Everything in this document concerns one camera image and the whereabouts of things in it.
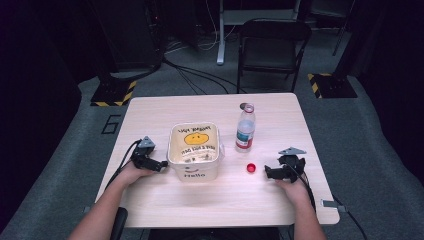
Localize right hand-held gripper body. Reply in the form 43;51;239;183
277;146;307;184

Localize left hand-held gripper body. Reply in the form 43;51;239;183
130;135;162;171

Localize cream printed plastic bin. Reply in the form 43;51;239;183
166;121;226;183

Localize clear plastic water bottle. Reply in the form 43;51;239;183
235;102;257;154

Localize person's left hand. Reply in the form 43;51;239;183
120;162;158;189

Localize person's right hand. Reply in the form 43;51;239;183
275;178;312;207

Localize black stand base striped edge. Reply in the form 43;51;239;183
306;72;359;100
90;79;138;108

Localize black chair armrest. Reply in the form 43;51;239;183
109;206;129;240

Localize black folding chair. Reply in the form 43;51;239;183
236;17;313;95

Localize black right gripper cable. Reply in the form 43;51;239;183
288;162;318;214

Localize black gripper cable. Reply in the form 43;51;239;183
288;162;318;214
104;139;143;192

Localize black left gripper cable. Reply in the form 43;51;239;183
104;139;143;192

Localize black clamp cable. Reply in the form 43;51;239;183
332;194;368;240

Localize black floor cables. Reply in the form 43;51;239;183
162;56;248;96

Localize white desk frame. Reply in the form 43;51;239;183
216;0;303;66

